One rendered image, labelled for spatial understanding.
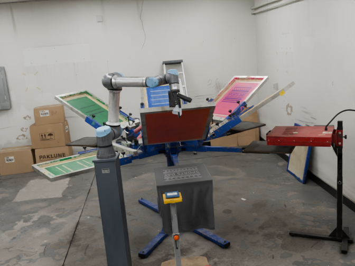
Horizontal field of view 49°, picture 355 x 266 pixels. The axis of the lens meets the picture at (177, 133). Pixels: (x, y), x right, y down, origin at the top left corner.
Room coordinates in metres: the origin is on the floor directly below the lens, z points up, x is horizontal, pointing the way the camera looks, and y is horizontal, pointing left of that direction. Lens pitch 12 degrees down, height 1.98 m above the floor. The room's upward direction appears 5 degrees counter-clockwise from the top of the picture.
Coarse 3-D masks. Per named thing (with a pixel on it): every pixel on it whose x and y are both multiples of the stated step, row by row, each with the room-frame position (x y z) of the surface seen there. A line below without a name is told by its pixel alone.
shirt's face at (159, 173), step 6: (156, 168) 3.36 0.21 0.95; (162, 168) 3.34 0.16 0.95; (168, 168) 3.33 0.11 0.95; (174, 168) 3.31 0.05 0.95; (198, 168) 3.25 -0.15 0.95; (204, 168) 3.24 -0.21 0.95; (156, 174) 3.19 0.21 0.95; (162, 174) 3.18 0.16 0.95; (204, 174) 3.08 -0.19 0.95; (156, 180) 3.03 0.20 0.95; (162, 180) 3.01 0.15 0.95; (174, 180) 2.99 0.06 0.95; (180, 180) 2.98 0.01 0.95; (186, 180) 2.96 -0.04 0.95; (192, 180) 2.95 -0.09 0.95; (198, 180) 2.94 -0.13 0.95
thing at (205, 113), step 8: (184, 112) 3.03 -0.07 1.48; (192, 112) 3.05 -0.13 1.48; (200, 112) 3.07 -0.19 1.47; (208, 112) 3.09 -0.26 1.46; (184, 120) 3.18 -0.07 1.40; (192, 120) 3.20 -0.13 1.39; (200, 120) 3.22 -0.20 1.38; (176, 128) 3.31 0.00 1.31; (184, 128) 3.34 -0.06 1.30; (192, 128) 3.36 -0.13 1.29; (200, 128) 3.38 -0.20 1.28; (176, 136) 3.49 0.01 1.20; (184, 136) 3.51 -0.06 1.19; (192, 136) 3.54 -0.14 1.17; (200, 136) 3.56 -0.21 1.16
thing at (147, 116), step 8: (168, 112) 3.00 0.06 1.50; (152, 120) 3.10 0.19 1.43; (160, 120) 3.12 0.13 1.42; (168, 120) 3.14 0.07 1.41; (176, 120) 3.16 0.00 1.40; (152, 128) 3.25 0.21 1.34; (160, 128) 3.27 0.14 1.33; (168, 128) 3.29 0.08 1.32; (152, 136) 3.41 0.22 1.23; (160, 136) 3.44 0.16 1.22; (168, 136) 3.46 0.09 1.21
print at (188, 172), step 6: (180, 168) 3.30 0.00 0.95; (186, 168) 3.28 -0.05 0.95; (192, 168) 3.27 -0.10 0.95; (168, 174) 3.16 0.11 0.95; (174, 174) 3.15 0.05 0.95; (180, 174) 3.14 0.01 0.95; (186, 174) 3.12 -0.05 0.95; (192, 174) 3.11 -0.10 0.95; (198, 174) 3.10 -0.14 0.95; (168, 180) 3.00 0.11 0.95
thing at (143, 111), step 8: (184, 104) 2.98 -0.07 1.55; (192, 104) 2.98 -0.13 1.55; (200, 104) 2.99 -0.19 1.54; (208, 104) 2.99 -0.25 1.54; (144, 112) 2.94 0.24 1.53; (152, 112) 2.96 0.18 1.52; (160, 112) 2.98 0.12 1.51; (144, 120) 3.08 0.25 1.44; (208, 120) 3.24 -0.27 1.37; (144, 128) 3.23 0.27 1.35; (208, 128) 3.40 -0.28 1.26; (144, 136) 3.39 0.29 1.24; (144, 144) 3.57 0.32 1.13; (152, 144) 3.60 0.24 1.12
